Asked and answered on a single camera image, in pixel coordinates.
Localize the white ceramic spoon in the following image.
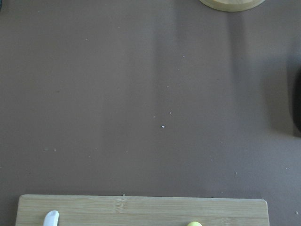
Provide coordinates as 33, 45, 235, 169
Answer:
43, 210, 59, 226

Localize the yellow plastic knife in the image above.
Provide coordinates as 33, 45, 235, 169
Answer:
187, 221, 202, 226

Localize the wooden cutting board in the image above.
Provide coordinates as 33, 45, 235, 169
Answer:
16, 194, 269, 226

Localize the wooden mug tree stand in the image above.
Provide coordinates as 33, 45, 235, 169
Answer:
200, 0, 265, 12

